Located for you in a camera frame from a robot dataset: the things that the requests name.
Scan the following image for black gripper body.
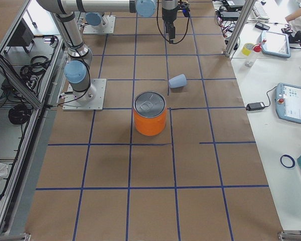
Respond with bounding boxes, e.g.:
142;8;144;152
162;0;178;23

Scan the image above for light blue plastic cup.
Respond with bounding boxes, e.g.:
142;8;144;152
168;74;187;88

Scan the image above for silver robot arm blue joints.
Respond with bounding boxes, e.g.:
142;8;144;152
38;1;156;98

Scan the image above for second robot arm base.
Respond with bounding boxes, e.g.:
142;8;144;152
85;12;108;29

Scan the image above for yellow tape roll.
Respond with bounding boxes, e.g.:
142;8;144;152
241;43;254;56

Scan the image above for orange can silver lid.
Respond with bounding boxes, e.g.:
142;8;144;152
133;91;167;136

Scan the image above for black smartphone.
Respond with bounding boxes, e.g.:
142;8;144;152
254;22;270;31

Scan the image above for red cap squeeze bottle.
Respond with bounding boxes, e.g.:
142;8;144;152
245;43;262;67

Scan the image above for far blue teach pendant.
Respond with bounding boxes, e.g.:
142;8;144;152
260;30;291;58

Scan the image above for blue teach pendant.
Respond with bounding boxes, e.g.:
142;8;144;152
260;30;291;58
275;83;301;124

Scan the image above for black power adapter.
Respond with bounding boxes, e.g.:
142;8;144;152
245;102;265;111

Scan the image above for near blue teach pendant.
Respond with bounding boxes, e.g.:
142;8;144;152
275;83;301;124

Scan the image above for blue tape ring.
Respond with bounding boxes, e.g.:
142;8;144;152
280;155;295;169

